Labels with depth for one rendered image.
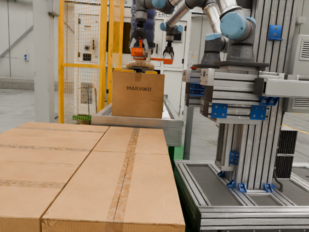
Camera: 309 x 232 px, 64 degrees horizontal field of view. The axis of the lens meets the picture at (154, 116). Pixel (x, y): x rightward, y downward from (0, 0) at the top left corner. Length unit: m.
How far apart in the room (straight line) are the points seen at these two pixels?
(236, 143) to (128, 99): 0.86
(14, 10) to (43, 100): 9.11
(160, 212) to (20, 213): 0.39
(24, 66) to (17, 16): 1.91
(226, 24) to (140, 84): 0.88
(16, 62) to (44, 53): 8.79
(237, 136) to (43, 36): 2.05
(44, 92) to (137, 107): 1.18
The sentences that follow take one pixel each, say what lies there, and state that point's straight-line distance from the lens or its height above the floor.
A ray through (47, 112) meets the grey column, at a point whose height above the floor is 0.49.
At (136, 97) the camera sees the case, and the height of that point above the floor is 0.76.
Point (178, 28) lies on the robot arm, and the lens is 2.42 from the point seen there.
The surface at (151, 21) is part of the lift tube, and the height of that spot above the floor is 1.37.
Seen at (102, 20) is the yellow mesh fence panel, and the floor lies 1.44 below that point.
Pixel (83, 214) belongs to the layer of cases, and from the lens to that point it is 0.78.
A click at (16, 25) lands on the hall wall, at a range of 11.64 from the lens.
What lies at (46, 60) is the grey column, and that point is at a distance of 2.77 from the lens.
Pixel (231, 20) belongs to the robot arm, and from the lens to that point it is 1.32.
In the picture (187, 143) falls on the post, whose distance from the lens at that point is 2.55.
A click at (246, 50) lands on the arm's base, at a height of 1.10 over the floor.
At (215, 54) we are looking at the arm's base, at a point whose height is 1.12.
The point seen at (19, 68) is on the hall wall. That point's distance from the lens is 11.52.
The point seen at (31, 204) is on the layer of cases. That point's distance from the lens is 0.86.
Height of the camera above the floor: 0.95
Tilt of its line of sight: 10 degrees down
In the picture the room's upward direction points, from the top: 4 degrees clockwise
